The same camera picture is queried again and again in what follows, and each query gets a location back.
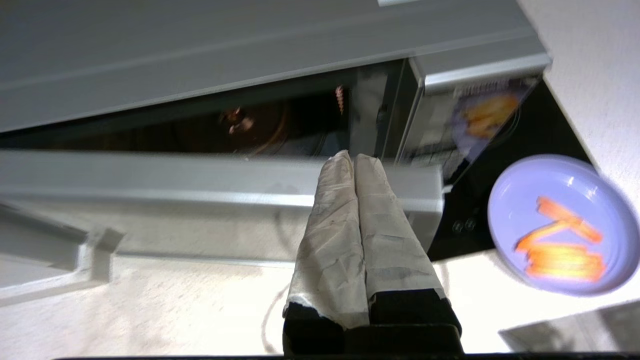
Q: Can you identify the wrapped left gripper right finger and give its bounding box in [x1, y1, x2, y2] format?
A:
[353, 153, 464, 356]

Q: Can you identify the wrapped left gripper left finger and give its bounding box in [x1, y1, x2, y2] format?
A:
[281, 149, 372, 356]

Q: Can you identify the black induction cooktop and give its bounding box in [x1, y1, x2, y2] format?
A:
[427, 80, 593, 262]

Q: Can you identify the silver Panasonic microwave body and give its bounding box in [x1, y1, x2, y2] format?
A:
[0, 0, 553, 186]

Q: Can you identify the purple plastic plate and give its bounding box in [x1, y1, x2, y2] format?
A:
[487, 154, 640, 297]

